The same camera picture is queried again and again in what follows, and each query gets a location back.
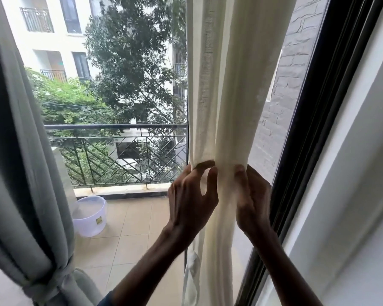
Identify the grey curtain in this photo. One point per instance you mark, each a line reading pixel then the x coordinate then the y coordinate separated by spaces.
pixel 22 156

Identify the person's right hand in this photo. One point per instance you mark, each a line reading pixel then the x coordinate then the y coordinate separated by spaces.
pixel 255 207

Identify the white plastic bucket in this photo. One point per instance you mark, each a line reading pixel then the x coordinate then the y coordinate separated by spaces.
pixel 89 216

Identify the person's right thumb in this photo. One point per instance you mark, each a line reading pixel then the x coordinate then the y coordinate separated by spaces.
pixel 240 181

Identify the person's left thumb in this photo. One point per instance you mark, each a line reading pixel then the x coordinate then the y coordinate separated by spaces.
pixel 213 184

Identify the cream sheer curtain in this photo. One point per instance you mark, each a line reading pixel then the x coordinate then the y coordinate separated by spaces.
pixel 229 76

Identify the person's left forearm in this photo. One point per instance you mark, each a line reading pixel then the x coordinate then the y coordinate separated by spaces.
pixel 153 270

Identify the person's left hand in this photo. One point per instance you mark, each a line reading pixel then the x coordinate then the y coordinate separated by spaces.
pixel 186 203

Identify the light green shrub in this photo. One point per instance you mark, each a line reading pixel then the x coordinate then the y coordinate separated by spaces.
pixel 67 98

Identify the cream apartment building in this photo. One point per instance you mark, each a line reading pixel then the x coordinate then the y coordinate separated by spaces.
pixel 41 41

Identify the grey curtain tieback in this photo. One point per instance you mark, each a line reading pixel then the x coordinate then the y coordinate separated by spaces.
pixel 52 277

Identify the blue sleeve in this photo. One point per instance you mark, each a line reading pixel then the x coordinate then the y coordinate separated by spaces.
pixel 107 299

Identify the black metal balcony railing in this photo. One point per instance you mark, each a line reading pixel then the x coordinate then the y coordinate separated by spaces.
pixel 115 156

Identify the cream curtain tie strip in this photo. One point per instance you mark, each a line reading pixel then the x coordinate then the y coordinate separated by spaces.
pixel 191 277

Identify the person's right forearm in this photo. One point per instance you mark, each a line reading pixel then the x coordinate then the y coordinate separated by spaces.
pixel 284 274

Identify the large green tree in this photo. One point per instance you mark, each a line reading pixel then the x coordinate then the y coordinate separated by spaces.
pixel 131 50

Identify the black window frame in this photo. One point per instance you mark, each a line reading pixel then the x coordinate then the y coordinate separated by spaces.
pixel 322 92

